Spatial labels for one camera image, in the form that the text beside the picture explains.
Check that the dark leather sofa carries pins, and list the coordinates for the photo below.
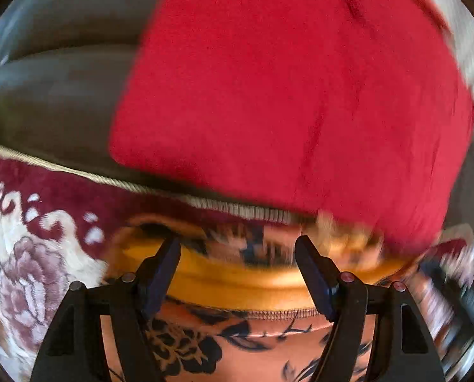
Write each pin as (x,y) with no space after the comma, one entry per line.
(63,66)

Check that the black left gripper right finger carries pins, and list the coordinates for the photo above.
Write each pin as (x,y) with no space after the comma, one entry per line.
(321,277)

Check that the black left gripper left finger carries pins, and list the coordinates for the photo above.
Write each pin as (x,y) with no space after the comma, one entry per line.
(155,275)

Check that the orange black floral garment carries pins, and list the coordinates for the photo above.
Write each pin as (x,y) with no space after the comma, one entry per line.
(238,308)

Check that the red pillow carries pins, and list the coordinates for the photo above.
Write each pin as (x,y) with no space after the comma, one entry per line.
(355,108)

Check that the floral maroon cream blanket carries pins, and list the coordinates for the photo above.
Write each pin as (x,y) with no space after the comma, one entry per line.
(55,226)

